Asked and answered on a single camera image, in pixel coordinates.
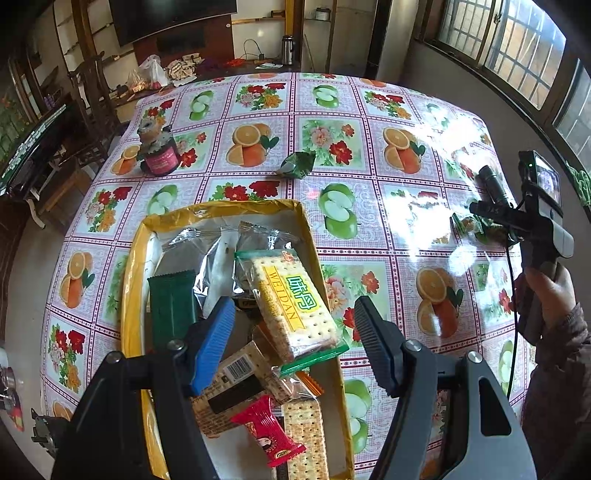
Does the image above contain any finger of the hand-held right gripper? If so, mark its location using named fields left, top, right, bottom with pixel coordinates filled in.
left=489, top=220, right=523, bottom=243
left=469, top=201, right=523, bottom=221

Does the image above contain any yellow wooden post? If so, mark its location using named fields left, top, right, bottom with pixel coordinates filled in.
left=285, top=0, right=305, bottom=70

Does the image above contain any red jar with dark lid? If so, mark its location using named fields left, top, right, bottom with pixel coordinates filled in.
left=136, top=115, right=182, bottom=176

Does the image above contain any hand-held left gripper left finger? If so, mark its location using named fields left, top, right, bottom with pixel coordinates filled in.
left=51, top=295, right=237, bottom=480

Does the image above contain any dark wooden chair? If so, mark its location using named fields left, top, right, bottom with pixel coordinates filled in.
left=67, top=53, right=123, bottom=158

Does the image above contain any dark green bar packet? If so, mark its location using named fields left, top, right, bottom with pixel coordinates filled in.
left=148, top=270, right=201, bottom=347

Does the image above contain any barred window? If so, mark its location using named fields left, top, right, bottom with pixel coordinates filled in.
left=425, top=0, right=591, bottom=158

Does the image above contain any black flat television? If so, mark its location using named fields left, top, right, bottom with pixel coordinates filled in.
left=108, top=0, right=238, bottom=47

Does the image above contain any dark mahjong table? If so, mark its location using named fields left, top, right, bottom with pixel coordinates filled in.
left=0, top=104, right=84, bottom=199

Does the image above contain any green patterned cloth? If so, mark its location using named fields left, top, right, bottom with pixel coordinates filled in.
left=566, top=164, right=591, bottom=208

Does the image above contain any stack of patterned boxes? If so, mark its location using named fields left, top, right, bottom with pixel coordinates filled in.
left=164, top=53, right=206, bottom=86

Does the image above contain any fruit print tablecloth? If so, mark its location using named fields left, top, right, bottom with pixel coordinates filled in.
left=39, top=71, right=539, bottom=480

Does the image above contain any black cable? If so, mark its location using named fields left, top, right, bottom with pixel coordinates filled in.
left=503, top=242, right=520, bottom=400

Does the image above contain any green foil snack packet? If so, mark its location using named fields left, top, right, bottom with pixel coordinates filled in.
left=276, top=151, right=317, bottom=180
left=452, top=213, right=509, bottom=243

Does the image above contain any black flashlight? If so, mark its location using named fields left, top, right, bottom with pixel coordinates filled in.
left=477, top=165, right=515, bottom=208

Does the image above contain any white snack packet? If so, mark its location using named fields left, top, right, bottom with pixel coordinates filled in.
left=201, top=226, right=243, bottom=315

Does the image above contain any dark metal device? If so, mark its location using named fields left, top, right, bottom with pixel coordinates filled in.
left=30, top=408, right=70, bottom=453

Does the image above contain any yellow rimmed cardboard tray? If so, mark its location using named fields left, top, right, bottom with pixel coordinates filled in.
left=119, top=198, right=356, bottom=480

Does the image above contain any person's right hand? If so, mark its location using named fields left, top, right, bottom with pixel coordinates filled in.
left=522, top=265, right=578, bottom=342

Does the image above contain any white plastic bag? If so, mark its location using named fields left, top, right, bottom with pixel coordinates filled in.
left=127, top=54, right=171, bottom=90

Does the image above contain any red snack packet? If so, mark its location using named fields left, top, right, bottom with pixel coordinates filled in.
left=230, top=394, right=308, bottom=469

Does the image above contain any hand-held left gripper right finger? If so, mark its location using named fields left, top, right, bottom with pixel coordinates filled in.
left=353, top=295, right=539, bottom=480

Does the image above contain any yellow green cracker packet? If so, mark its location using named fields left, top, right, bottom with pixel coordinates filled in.
left=235, top=249, right=349, bottom=377

